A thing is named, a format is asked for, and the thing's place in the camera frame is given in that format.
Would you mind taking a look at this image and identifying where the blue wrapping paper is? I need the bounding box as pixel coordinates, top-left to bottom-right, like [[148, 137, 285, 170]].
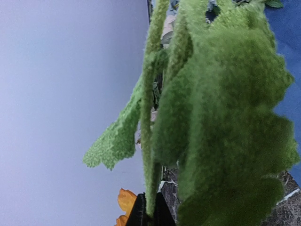
[[264, 0, 301, 179]]

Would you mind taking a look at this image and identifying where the orange fake flower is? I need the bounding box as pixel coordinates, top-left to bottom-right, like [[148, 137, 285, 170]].
[[83, 0, 300, 226]]

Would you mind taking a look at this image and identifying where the light blue fake flower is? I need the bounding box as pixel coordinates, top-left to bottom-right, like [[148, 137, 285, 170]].
[[170, 0, 284, 14]]

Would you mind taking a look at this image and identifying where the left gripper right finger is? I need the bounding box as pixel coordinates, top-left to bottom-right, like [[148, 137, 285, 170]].
[[153, 192, 175, 226]]

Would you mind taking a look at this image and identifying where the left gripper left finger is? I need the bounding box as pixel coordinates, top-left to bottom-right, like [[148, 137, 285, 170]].
[[126, 193, 148, 226]]

